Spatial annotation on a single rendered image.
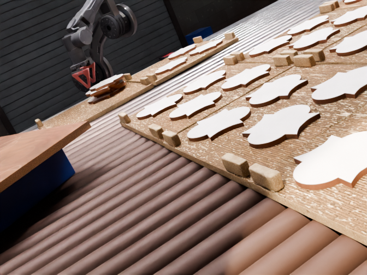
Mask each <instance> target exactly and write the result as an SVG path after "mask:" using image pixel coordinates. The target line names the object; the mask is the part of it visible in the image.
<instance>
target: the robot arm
mask: <svg viewBox="0 0 367 275"><path fill-rule="evenodd" d="M103 1H104V0H87V1H86V2H85V4H84V6H83V7H82V8H81V10H80V11H79V12H77V14H76V15H75V17H74V18H72V20H71V21H70V22H69V24H68V26H67V28H66V29H65V30H66V31H67V32H68V33H69V34H67V35H65V36H64V38H62V41H63V44H64V46H65V48H66V50H67V51H69V52H68V54H69V56H70V58H71V60H72V62H73V65H72V66H71V67H70V68H71V71H72V73H71V75H72V77H74V78H75V79H77V80H78V81H79V82H81V83H82V84H83V85H84V86H85V87H86V88H90V87H91V83H90V82H92V83H94V82H95V81H96V77H95V62H94V61H93V60H92V58H91V57H89V58H86V55H85V53H84V51H83V49H82V47H83V46H85V45H88V44H90V43H91V42H92V34H93V33H92V32H91V29H92V27H93V25H92V24H93V23H94V19H95V17H96V13H97V11H98V9H99V8H100V6H101V4H102V3H103ZM79 67H81V68H79ZM89 68H92V75H93V79H91V77H90V71H89ZM82 74H84V75H85V76H86V77H87V84H86V83H84V82H83V80H82V79H81V78H79V77H78V76H79V75H82Z"/></svg>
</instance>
